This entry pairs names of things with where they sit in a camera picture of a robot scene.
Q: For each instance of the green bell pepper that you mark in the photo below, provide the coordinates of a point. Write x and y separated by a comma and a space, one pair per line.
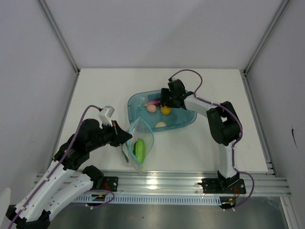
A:
134, 148

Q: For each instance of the blue translucent plastic basin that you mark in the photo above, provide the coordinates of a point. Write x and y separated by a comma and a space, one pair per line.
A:
157, 121

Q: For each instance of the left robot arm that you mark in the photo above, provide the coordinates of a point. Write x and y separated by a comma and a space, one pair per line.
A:
46, 200

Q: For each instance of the right aluminium frame post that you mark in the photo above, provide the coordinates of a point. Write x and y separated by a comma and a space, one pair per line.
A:
276, 18

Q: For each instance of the purple eggplant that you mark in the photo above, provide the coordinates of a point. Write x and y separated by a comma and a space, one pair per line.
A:
155, 102

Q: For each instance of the slotted cable duct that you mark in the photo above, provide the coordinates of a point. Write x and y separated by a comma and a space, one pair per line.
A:
148, 199

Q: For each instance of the white egg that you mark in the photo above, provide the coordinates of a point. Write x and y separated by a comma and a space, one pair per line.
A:
160, 124

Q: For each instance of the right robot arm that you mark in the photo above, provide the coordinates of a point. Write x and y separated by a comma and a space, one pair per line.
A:
225, 127

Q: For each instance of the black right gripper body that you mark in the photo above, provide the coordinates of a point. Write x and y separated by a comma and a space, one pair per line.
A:
169, 101

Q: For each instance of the clear zip top bag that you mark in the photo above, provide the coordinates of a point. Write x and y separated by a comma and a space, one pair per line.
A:
139, 129

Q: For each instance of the light green cucumber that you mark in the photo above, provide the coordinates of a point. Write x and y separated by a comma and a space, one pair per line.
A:
140, 150

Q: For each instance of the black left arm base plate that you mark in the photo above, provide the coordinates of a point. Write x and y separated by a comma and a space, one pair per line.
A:
109, 182

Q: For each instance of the aluminium frame post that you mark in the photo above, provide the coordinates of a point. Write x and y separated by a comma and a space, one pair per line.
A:
58, 34
276, 18

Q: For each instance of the aluminium mounting rail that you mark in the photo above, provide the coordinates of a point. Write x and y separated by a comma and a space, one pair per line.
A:
186, 183

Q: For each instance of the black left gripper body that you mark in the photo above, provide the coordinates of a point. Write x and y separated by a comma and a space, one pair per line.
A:
106, 135

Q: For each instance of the pink egg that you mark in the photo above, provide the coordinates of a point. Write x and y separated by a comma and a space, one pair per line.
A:
151, 108

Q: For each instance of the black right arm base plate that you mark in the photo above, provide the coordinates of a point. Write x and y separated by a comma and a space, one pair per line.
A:
216, 186

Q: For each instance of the orange fruit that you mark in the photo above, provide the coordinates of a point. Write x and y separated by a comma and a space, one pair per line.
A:
165, 110

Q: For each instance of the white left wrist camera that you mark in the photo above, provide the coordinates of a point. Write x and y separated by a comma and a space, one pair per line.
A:
105, 115

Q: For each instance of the left aluminium frame post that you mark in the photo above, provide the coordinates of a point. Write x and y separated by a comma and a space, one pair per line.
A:
58, 34

